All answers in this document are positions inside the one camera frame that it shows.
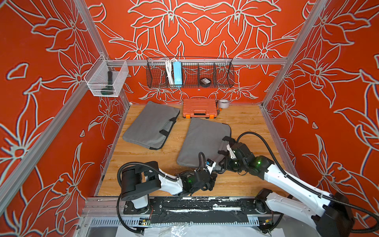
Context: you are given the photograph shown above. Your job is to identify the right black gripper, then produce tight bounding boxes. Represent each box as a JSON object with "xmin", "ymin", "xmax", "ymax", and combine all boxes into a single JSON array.
[{"xmin": 218, "ymin": 154, "xmax": 248, "ymax": 171}]

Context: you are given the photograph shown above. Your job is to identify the grey laptop bag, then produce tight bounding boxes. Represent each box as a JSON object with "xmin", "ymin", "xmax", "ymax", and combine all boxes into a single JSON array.
[
  {"xmin": 122, "ymin": 101, "xmax": 180, "ymax": 150},
  {"xmin": 177, "ymin": 118, "xmax": 232, "ymax": 172}
]

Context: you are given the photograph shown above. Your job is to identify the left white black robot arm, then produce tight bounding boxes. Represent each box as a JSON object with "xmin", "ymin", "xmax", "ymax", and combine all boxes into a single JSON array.
[{"xmin": 116, "ymin": 152, "xmax": 218, "ymax": 235}]

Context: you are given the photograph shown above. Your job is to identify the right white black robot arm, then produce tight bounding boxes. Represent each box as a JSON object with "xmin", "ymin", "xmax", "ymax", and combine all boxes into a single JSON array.
[{"xmin": 220, "ymin": 132, "xmax": 379, "ymax": 237}]

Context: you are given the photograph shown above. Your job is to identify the orange tool case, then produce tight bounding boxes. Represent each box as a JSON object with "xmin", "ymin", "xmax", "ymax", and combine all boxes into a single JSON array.
[{"xmin": 182, "ymin": 98, "xmax": 218, "ymax": 119}]

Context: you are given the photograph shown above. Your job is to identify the small black square device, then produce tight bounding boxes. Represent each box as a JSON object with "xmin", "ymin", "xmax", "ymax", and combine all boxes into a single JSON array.
[{"xmin": 199, "ymin": 78, "xmax": 212, "ymax": 87}]

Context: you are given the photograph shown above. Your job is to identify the light blue power bank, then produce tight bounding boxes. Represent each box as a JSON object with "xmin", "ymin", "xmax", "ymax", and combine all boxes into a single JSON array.
[{"xmin": 173, "ymin": 61, "xmax": 183, "ymax": 87}]

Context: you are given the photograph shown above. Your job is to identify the dark green flashlight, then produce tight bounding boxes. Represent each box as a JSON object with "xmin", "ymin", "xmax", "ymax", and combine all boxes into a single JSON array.
[{"xmin": 101, "ymin": 71, "xmax": 114, "ymax": 95}]

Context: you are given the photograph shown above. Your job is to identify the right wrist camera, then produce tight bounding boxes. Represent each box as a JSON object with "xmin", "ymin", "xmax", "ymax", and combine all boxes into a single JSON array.
[{"xmin": 227, "ymin": 144, "xmax": 237, "ymax": 160}]

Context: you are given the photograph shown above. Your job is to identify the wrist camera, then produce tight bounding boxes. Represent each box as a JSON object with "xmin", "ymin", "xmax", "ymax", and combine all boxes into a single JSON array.
[
  {"xmin": 227, "ymin": 144, "xmax": 237, "ymax": 160},
  {"xmin": 205, "ymin": 159, "xmax": 216, "ymax": 174}
]

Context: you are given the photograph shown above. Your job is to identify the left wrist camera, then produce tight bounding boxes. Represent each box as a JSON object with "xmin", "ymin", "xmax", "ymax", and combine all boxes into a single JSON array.
[{"xmin": 205, "ymin": 159, "xmax": 216, "ymax": 174}]

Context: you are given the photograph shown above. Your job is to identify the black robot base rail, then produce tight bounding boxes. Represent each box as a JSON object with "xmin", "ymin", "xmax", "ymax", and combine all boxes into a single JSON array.
[{"xmin": 121, "ymin": 197, "xmax": 280, "ymax": 226}]

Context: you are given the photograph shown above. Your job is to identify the grey duct tape roll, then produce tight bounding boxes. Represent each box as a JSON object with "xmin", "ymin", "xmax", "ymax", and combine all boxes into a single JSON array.
[{"xmin": 217, "ymin": 99, "xmax": 230, "ymax": 109}]

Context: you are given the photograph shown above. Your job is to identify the black wire wall basket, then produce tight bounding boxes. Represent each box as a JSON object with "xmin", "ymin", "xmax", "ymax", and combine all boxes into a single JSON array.
[{"xmin": 146, "ymin": 56, "xmax": 235, "ymax": 89}]

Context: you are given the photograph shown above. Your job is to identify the white coiled cable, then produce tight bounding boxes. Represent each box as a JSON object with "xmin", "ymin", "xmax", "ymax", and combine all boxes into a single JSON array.
[{"xmin": 164, "ymin": 59, "xmax": 175, "ymax": 87}]

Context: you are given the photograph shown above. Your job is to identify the clear acrylic wall box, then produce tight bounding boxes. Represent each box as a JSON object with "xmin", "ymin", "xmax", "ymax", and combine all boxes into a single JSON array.
[{"xmin": 84, "ymin": 55, "xmax": 129, "ymax": 97}]

